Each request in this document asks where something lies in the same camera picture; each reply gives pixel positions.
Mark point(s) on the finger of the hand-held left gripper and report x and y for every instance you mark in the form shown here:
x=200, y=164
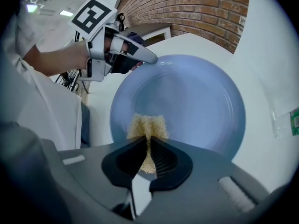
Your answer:
x=142, y=55
x=121, y=65

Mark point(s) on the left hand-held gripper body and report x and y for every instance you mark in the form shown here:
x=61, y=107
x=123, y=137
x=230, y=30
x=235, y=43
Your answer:
x=93, y=15

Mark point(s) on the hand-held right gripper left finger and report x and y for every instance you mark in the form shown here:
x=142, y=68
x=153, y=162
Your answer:
x=88, y=169

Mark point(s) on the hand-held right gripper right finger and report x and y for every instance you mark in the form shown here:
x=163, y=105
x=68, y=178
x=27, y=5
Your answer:
x=205, y=183

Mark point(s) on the blue big plate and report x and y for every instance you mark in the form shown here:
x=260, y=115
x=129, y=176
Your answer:
x=187, y=97

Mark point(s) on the yellow sponge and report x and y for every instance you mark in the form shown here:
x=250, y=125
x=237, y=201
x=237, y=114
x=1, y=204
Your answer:
x=147, y=127

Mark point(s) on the person's left forearm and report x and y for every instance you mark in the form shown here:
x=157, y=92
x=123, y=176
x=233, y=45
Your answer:
x=60, y=57

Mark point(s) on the dark blue cloth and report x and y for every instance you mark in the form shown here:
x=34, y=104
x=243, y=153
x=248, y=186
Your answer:
x=136, y=38

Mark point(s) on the ceiling light panel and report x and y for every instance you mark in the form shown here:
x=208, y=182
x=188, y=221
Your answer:
x=66, y=13
x=31, y=8

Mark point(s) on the grey table with white legs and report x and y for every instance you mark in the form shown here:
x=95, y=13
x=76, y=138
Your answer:
x=149, y=28

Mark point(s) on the person's blue jeans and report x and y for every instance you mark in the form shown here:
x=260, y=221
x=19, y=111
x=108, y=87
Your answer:
x=85, y=125

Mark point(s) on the white square table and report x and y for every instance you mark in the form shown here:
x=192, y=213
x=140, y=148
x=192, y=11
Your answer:
x=254, y=134

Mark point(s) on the person's white shirt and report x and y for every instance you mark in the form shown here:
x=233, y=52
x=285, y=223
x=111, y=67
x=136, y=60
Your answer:
x=46, y=101

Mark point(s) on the clear plastic water bottle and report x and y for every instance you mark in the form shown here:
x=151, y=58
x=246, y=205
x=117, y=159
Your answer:
x=285, y=125

